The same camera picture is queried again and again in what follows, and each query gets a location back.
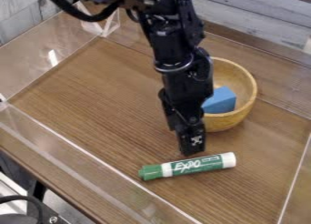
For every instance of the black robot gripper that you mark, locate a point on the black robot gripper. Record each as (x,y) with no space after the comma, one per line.
(183,94)

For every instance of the green and white marker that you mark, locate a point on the green and white marker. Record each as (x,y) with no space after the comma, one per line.
(188,166)

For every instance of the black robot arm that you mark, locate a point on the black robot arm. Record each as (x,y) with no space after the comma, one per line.
(175,31)

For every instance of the brown wooden bowl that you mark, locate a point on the brown wooden bowl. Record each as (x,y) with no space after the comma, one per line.
(236,112)

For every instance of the blue rectangular block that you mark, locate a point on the blue rectangular block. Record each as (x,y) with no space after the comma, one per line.
(222,102)

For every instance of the black table leg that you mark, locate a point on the black table leg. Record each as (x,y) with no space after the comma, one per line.
(39,190)

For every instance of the clear acrylic tray wall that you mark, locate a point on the clear acrylic tray wall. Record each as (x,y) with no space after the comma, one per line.
(83,124)

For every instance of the black metal bracket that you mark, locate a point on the black metal bracket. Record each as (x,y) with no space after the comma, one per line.
(51,217)

